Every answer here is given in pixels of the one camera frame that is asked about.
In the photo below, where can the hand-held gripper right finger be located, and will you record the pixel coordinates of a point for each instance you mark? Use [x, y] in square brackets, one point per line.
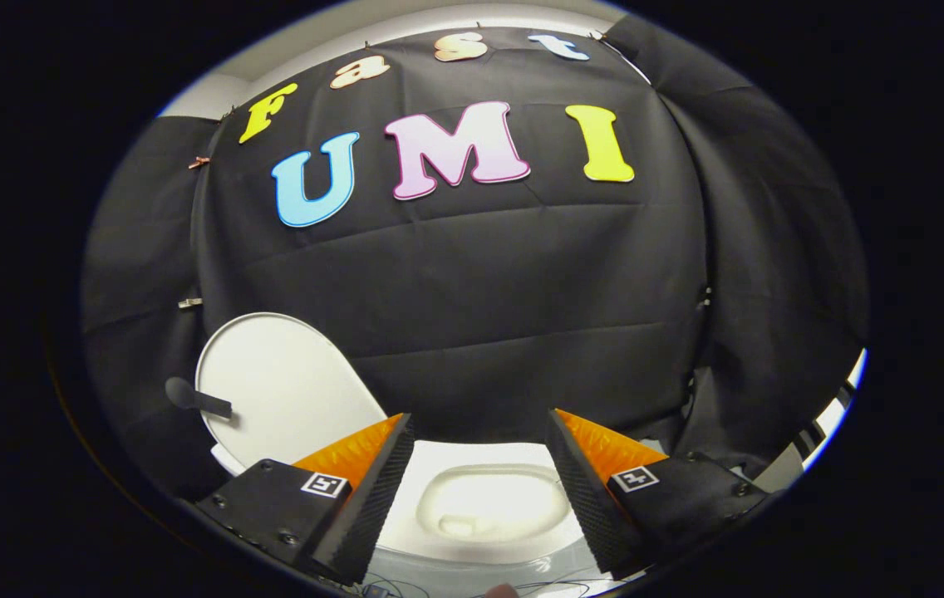
[580, 494]

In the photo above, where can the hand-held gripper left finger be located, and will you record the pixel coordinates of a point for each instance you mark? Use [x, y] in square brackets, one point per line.
[372, 498]

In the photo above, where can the white toilet lid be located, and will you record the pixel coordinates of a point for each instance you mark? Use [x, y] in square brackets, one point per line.
[289, 382]

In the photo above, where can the white ceramic toilet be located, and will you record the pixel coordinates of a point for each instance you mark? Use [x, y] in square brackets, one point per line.
[480, 455]

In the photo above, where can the white staircase with black treads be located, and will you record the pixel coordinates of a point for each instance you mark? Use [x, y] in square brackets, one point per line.
[781, 475]

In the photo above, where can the silver cloth clip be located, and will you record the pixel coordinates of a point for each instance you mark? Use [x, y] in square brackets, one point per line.
[189, 303]

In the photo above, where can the copper cloth clip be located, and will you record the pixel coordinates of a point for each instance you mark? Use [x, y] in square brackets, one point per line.
[199, 162]

